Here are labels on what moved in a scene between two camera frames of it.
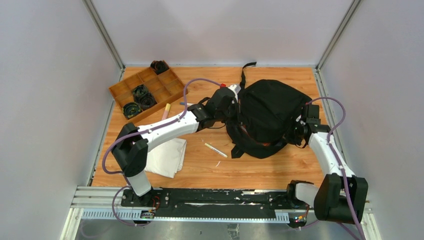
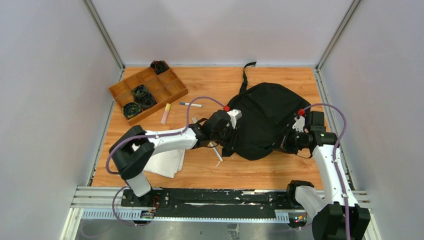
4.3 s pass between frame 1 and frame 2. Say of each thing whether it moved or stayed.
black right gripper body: moved
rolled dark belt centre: stayed
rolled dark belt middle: stayed
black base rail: stayed
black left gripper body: moved
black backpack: stayed
